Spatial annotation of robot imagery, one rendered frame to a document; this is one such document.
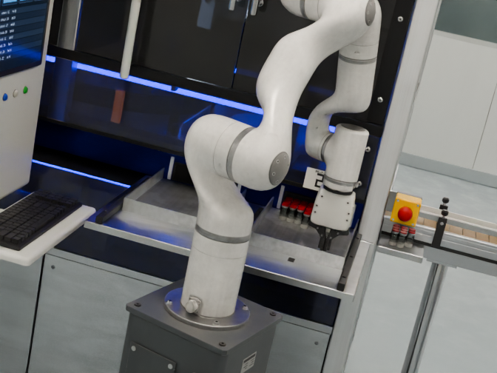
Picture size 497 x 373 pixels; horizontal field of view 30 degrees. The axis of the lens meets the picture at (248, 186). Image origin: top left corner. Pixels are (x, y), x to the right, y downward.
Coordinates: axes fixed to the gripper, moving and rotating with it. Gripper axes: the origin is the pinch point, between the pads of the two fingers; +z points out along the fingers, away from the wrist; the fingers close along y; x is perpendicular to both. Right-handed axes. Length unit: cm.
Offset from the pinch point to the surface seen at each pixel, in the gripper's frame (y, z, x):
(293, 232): 9.9, 4.4, -14.9
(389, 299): -25, 93, -206
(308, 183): 9.7, -7.7, -23.4
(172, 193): 47, 4, -20
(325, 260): -1.2, 3.4, 2.5
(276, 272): 8.7, 4.6, 15.8
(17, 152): 89, -1, -6
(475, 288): -68, 93, -254
